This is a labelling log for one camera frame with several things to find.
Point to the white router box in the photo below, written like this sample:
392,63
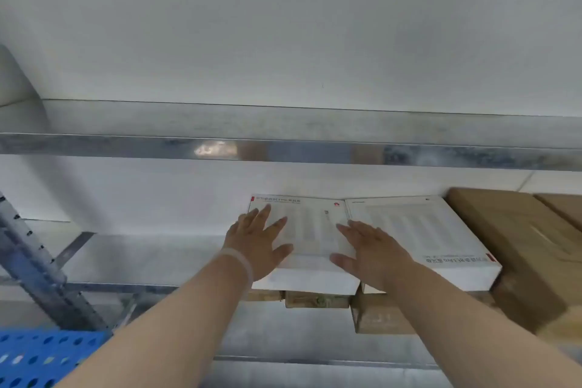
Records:
309,219
432,228

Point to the large brown box printed square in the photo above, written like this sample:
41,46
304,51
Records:
514,237

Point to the blue perforated cart platform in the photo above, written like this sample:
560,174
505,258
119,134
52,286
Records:
41,356

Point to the person's right hand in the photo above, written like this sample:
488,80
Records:
377,256

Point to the person's left hand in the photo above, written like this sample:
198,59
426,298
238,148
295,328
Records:
254,246

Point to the person's right forearm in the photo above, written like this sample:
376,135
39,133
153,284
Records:
454,324

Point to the metal shelving rack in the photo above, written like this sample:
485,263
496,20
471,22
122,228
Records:
291,128

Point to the person's left forearm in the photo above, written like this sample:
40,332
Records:
173,333

